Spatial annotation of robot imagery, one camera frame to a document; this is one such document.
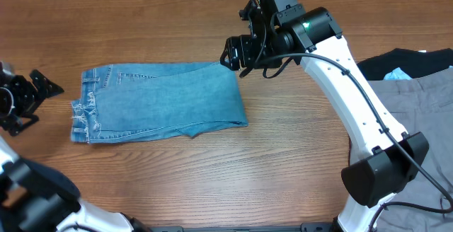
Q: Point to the light blue folded garment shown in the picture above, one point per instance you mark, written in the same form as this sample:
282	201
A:
397	74

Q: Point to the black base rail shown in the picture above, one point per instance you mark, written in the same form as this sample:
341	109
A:
304	227

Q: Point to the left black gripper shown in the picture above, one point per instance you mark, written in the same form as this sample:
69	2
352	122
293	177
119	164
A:
20	83

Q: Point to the light blue denim jeans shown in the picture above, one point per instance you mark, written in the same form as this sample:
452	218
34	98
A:
146	102

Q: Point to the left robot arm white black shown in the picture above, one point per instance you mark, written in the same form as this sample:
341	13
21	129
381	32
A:
35	197

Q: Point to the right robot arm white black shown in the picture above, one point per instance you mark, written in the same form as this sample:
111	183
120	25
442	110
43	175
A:
384	157

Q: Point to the black folded garment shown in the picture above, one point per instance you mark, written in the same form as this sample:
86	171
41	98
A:
415	64

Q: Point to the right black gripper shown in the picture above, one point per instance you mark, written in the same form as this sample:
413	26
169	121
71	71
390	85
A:
243	44

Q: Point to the grey folded trousers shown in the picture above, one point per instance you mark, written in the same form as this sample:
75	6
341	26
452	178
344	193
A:
424	107

